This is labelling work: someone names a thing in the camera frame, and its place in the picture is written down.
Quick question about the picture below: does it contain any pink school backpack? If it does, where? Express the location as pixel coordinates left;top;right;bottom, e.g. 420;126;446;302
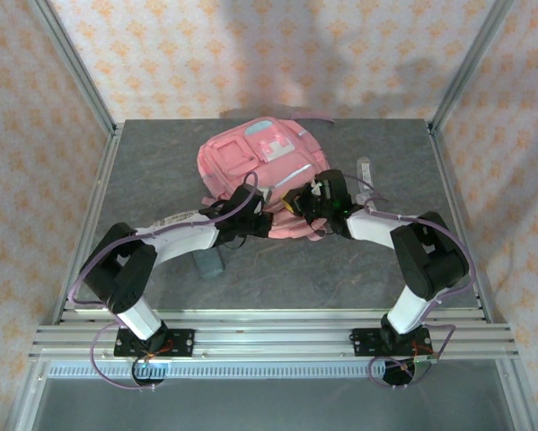
195;110;336;242

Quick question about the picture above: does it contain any aluminium frame leg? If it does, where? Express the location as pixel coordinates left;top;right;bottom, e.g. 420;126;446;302
2;358;49;431
495;358;538;431

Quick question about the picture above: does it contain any slotted grey cable duct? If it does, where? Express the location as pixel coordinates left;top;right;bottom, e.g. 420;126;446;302
46;362;506;381

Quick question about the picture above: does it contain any clear plastic pen case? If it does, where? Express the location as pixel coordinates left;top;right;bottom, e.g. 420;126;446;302
355;185;380;213
355;155;374;190

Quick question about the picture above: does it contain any aluminium frame post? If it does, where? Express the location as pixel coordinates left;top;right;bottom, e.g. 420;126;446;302
428;0;516;134
28;0;119;136

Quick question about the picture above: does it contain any orange patterned backdrop cloth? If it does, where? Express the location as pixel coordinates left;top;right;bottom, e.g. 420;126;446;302
0;0;538;431

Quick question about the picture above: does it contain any wide aluminium base beam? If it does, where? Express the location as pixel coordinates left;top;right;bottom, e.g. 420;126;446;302
29;309;520;363

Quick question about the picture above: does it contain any grey-blue pencil case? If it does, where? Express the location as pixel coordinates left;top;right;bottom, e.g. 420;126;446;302
195;251;227;280

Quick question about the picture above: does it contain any aluminium side rail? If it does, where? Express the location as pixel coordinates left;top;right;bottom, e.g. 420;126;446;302
51;128;124;325
428;128;495;324

